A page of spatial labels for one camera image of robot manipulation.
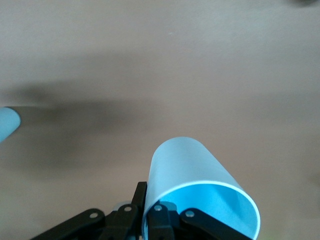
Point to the blue plastic cup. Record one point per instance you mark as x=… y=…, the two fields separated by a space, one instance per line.
x=8 y=122
x=187 y=165

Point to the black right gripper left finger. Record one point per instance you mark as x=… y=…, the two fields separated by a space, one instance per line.
x=120 y=225

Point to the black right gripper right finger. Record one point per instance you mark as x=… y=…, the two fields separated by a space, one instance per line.
x=160 y=225

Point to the brown table cover mat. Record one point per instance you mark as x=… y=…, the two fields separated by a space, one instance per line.
x=160 y=62

